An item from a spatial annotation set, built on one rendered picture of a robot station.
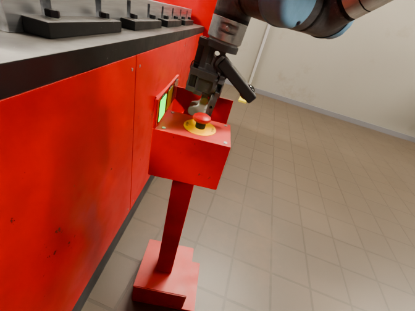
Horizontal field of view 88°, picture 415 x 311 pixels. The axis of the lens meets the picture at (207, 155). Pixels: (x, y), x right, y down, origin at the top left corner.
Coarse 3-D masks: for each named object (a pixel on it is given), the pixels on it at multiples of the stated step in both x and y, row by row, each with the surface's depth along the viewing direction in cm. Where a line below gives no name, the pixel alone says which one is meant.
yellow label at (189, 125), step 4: (188, 120) 48; (192, 120) 49; (184, 124) 46; (188, 124) 47; (192, 124) 47; (208, 124) 49; (188, 128) 45; (192, 128) 45; (196, 128) 46; (204, 128) 47; (208, 128) 47; (212, 128) 48; (192, 132) 44; (196, 132) 44; (200, 132) 45; (204, 132) 45; (208, 132) 46; (212, 132) 46
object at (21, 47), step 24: (0, 48) 32; (24, 48) 34; (48, 48) 37; (72, 48) 41; (96, 48) 46; (120, 48) 56; (144, 48) 71; (0, 72) 28; (24, 72) 31; (48, 72) 36; (72, 72) 41; (0, 96) 29
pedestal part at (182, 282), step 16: (144, 256) 88; (176, 256) 91; (192, 256) 93; (144, 272) 83; (160, 272) 84; (176, 272) 85; (192, 272) 98; (144, 288) 78; (160, 288) 79; (176, 288) 81; (192, 288) 92; (160, 304) 84; (176, 304) 83; (192, 304) 87
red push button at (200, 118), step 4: (200, 112) 46; (196, 116) 44; (200, 116) 44; (204, 116) 45; (208, 116) 45; (196, 120) 44; (200, 120) 44; (204, 120) 44; (208, 120) 44; (196, 124) 46; (200, 124) 45; (204, 124) 46; (200, 128) 46
